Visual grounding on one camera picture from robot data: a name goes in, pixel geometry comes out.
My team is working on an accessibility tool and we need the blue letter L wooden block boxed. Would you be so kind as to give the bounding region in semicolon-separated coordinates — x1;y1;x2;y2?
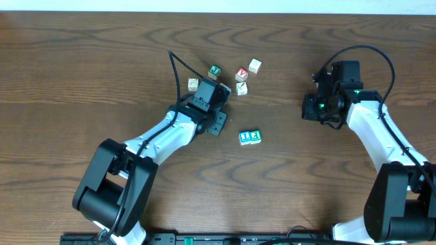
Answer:
238;131;251;146

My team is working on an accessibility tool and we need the green letter F wooden block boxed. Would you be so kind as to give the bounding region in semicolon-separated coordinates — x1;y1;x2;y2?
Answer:
250;130;262;144

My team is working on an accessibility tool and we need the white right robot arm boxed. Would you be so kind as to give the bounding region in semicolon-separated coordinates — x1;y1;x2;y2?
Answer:
302;90;435;244

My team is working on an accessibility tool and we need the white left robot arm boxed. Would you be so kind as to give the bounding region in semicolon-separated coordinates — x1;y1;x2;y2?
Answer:
72;105;227;244

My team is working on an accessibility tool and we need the plain pictured wooden block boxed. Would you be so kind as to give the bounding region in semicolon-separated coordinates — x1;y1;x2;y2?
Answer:
236;82;248;96

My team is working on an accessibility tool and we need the dark green side wooden block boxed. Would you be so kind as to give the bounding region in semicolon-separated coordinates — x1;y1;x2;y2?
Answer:
187;78;200;92

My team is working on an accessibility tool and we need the green letter J wooden block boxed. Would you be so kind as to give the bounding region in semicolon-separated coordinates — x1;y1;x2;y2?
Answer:
208;65;221;80

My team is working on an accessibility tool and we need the red letter A wooden block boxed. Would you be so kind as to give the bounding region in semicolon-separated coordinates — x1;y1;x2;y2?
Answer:
235;67;248;82

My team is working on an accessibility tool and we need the red letter M wooden block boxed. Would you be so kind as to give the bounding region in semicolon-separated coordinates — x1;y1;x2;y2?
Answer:
249;59;262;74

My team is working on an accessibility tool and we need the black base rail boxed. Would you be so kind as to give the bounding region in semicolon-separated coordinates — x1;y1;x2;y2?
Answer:
59;231;334;245

